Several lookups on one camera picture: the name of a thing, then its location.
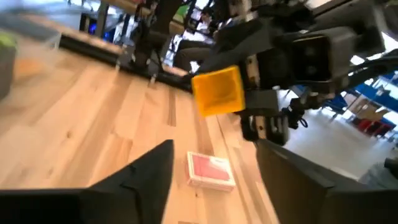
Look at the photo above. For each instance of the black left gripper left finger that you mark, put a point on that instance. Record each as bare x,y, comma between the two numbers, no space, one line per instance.
93,205

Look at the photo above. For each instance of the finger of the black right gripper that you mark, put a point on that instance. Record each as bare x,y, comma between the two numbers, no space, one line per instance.
230,53
273,130

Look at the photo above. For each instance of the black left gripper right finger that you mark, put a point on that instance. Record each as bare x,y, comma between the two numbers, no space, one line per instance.
326,208

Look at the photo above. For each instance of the yellow building block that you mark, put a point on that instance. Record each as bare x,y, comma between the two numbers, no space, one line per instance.
217,91

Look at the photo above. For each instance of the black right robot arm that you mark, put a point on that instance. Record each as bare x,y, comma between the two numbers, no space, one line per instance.
351,15

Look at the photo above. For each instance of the person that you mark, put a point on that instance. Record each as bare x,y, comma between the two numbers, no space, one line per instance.
199,29

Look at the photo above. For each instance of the white red playing card box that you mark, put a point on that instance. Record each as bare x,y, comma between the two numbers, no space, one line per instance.
210,171

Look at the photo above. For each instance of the black computer tower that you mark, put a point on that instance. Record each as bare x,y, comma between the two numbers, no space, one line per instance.
91,28

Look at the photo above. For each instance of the clear plastic bin middle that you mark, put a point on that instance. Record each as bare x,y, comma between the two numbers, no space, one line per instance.
6,71

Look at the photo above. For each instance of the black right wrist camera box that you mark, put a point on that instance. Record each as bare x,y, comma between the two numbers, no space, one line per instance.
314,59

